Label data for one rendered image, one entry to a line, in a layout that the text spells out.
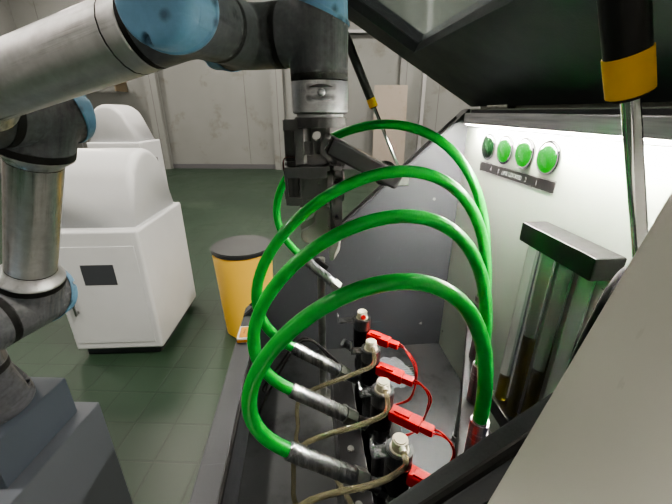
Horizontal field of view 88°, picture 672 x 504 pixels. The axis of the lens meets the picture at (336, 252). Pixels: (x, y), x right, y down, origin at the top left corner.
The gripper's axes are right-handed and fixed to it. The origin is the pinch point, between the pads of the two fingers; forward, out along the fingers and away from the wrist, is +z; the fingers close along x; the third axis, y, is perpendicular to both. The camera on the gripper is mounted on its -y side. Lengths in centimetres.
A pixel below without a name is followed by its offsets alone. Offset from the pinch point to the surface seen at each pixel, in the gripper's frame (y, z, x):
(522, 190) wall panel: -32.2, -8.2, -4.5
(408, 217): -5.4, -11.1, 19.1
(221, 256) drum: 57, 61, -150
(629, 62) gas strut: -9.7, -22.6, 35.1
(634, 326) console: -9.5, -12.0, 39.4
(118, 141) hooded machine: 266, 18, -489
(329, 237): 2.3, -9.3, 19.0
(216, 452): 19.8, 28.8, 10.8
